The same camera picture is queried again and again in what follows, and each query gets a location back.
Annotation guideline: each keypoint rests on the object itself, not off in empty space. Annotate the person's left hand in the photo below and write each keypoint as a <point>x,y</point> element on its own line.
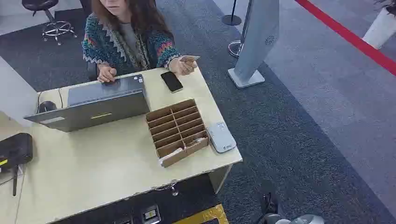
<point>182,67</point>

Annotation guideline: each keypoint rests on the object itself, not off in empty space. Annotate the person's right hand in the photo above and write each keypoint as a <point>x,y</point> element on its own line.
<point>106,74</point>

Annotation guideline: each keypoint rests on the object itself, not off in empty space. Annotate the black smartphone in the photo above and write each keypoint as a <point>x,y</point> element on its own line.
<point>171,81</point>

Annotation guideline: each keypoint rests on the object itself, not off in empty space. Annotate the person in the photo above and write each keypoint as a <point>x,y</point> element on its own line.
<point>130,40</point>

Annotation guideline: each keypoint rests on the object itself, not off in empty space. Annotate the red floor tape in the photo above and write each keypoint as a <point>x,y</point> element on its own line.
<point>349,35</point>

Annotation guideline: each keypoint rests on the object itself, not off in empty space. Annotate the grey laptop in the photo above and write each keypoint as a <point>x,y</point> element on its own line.
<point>96,105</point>

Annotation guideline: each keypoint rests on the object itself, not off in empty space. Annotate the yellow taped block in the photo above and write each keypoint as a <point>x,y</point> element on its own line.
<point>205,215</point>

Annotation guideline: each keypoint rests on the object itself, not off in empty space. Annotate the black device with antenna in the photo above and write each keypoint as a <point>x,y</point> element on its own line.
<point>14,151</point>

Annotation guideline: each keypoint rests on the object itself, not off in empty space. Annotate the black stanchion post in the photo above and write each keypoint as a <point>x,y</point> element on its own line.
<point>232,17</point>

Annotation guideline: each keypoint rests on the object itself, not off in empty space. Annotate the pale card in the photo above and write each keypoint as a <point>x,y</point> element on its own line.
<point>189,57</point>

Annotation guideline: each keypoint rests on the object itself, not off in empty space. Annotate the grey standing kiosk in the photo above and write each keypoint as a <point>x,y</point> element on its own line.
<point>255,43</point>

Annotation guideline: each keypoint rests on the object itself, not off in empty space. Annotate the key in desk lock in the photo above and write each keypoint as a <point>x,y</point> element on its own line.
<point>174,189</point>

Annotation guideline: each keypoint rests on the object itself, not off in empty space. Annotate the white planter pot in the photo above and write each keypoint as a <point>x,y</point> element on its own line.
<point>380,29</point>

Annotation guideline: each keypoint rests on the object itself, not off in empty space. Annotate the chrome stanchion base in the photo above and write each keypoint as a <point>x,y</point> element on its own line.
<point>235,48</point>

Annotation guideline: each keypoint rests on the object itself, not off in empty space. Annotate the grey card reader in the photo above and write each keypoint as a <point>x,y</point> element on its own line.
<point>221,137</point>

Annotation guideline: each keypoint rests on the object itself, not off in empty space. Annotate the black computer mouse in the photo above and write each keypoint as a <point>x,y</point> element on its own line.
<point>47,106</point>

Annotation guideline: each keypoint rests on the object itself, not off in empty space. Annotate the wooden card box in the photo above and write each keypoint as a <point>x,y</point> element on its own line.
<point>178,131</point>

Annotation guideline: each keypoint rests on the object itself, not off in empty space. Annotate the black swivel stool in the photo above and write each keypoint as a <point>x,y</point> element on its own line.
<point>51,18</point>

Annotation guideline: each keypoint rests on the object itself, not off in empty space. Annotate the robot's grey body shell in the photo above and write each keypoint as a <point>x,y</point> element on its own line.
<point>294,219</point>

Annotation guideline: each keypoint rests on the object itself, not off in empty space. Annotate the white card in box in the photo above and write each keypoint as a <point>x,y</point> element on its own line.
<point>170,154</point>

